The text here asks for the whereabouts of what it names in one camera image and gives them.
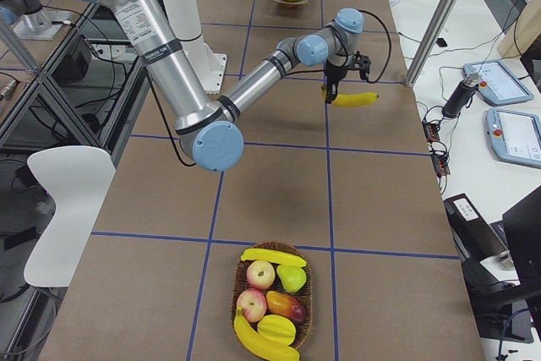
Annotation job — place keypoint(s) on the white chair back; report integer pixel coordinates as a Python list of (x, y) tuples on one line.
[(77, 177)]

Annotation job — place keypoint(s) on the green pear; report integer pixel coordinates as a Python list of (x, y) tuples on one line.
[(292, 278)]

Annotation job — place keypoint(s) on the yellow banana basket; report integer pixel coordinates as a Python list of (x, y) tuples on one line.
[(273, 256), (259, 345)]

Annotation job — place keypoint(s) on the blue teach pendant near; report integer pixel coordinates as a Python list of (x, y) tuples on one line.
[(514, 137)]

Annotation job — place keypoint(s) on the pink apple upper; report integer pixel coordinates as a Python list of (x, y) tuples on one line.
[(260, 274)]

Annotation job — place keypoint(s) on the yellow banana basket bottom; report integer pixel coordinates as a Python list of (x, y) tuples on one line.
[(259, 345)]

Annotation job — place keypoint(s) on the red yellow mango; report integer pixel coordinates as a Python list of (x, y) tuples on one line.
[(286, 305)]

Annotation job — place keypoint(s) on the woven brown fruit basket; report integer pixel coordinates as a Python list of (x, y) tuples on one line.
[(305, 294)]

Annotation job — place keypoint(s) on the yellow starfruit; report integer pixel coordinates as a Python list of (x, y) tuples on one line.
[(277, 329)]

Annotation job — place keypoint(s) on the white pillar with base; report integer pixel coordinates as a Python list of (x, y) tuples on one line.
[(183, 17)]

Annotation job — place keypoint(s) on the black water bottle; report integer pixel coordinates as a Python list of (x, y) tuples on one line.
[(461, 95)]

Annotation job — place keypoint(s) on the pink apple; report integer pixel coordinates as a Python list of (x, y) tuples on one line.
[(253, 304), (260, 274)]

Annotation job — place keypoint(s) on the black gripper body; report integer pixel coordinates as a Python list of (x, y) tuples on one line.
[(334, 70)]

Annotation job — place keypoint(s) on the small black puck device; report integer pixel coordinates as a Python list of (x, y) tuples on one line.
[(441, 42)]

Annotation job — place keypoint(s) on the black monitor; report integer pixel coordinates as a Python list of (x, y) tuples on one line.
[(521, 225)]

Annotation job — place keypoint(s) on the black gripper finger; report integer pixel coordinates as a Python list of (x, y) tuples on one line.
[(328, 92), (333, 90)]

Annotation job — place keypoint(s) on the pink apple lower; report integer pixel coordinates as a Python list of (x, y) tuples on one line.
[(253, 304)]

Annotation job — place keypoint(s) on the blue teach pendant far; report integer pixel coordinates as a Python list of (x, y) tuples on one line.
[(502, 86)]

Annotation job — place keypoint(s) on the yellow banana basket top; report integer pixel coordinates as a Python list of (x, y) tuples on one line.
[(273, 256)]

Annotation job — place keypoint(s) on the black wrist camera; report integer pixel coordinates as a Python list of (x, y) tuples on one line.
[(361, 64)]

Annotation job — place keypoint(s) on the blue teach pendant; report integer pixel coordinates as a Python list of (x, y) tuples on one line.
[(514, 137), (502, 86)]

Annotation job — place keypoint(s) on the aluminium frame post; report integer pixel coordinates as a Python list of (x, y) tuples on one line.
[(434, 28)]

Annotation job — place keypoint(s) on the brown paper table cover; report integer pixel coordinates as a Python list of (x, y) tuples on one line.
[(353, 189)]

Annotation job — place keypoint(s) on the black box with label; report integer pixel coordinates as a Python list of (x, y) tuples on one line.
[(474, 236)]

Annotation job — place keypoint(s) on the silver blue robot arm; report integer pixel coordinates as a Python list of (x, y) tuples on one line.
[(206, 128)]

